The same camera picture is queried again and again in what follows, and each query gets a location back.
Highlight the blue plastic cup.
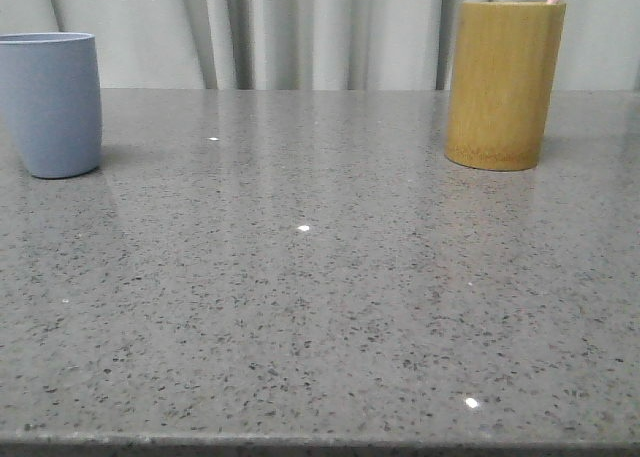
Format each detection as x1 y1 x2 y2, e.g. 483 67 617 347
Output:
1 32 102 179

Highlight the grey curtain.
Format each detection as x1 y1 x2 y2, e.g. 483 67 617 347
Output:
0 0 640 92

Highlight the bamboo cylinder holder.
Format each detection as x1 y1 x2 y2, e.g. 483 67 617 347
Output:
445 2 566 171

